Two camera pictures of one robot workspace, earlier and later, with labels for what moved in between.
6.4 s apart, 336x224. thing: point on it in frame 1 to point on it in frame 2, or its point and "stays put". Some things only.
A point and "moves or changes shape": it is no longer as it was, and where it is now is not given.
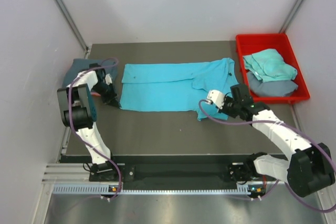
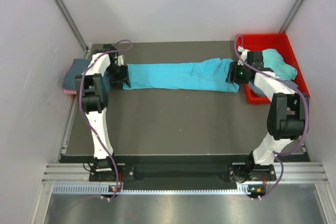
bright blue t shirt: (182, 86) moves or changes shape
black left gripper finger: (114, 102) to (126, 78)
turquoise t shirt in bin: (270, 65) stays put
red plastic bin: (249, 44) stays put
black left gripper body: (104, 89) to (116, 73)
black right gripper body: (230, 107) to (241, 74)
